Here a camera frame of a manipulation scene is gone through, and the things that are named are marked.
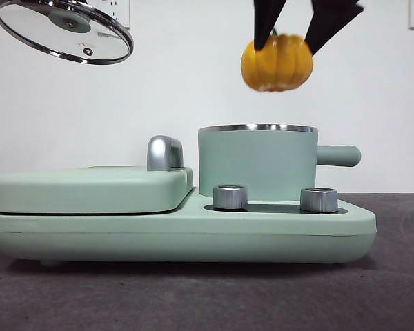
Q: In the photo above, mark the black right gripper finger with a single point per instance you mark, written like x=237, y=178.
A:
x=265, y=20
x=331, y=17

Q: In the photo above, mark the yellow toy pumpkin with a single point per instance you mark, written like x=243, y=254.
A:
x=279, y=69

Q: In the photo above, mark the glass lid with green knob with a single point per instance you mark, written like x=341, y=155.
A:
x=38, y=31

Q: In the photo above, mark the silver control knob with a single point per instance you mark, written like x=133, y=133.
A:
x=229, y=198
x=319, y=200

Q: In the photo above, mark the green breakfast machine base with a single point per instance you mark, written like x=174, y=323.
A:
x=227, y=238

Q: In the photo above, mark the green griddle cover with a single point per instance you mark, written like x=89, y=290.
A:
x=89, y=191

